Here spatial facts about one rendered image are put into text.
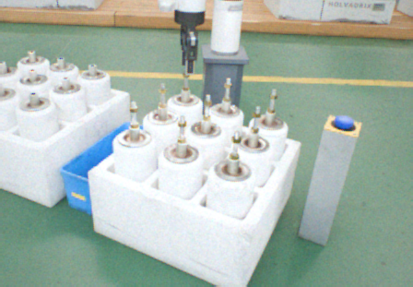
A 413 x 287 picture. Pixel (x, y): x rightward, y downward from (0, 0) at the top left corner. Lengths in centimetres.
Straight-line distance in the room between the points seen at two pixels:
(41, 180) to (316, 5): 228
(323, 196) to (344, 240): 17
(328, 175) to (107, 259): 53
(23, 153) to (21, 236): 20
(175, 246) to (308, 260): 32
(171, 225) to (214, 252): 11
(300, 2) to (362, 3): 43
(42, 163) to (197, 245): 44
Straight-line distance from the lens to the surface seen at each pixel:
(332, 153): 88
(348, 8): 297
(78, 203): 106
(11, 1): 296
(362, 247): 107
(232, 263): 82
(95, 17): 274
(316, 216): 98
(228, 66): 126
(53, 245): 100
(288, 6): 284
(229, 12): 123
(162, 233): 87
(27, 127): 105
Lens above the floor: 70
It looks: 30 degrees down
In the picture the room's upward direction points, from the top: 4 degrees clockwise
